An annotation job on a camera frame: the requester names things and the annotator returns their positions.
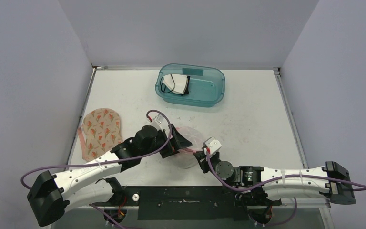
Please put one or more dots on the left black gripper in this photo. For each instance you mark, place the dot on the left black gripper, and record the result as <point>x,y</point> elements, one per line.
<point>177,143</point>

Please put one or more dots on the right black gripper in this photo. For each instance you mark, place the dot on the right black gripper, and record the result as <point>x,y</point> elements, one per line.
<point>205,159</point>

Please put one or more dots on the white mesh laundry bag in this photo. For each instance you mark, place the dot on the white mesh laundry bag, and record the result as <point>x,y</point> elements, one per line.
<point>185,158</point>

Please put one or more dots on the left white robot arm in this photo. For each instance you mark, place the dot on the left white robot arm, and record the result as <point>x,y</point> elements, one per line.
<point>51,195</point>

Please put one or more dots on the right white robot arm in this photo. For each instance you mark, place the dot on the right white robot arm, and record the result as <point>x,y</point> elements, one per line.
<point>263,185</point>

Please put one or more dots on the white bra with black trim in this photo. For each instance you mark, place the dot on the white bra with black trim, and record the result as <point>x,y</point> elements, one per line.
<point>175,83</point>

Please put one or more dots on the floral beige laundry bag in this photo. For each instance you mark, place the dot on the floral beige laundry bag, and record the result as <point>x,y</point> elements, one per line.
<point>99,133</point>

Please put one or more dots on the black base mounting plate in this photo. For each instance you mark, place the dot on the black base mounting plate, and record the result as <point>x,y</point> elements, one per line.
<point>189,203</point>

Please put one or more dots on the teal plastic bin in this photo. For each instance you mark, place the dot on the teal plastic bin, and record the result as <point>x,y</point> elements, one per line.
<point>206,86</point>

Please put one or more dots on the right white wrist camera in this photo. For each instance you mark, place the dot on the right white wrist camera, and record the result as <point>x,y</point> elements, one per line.
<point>212,145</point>

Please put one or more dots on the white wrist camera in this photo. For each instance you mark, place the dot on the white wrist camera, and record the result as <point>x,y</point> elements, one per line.
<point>212,145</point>
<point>159,122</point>

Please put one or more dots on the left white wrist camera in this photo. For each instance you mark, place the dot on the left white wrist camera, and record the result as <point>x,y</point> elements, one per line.
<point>159,122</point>

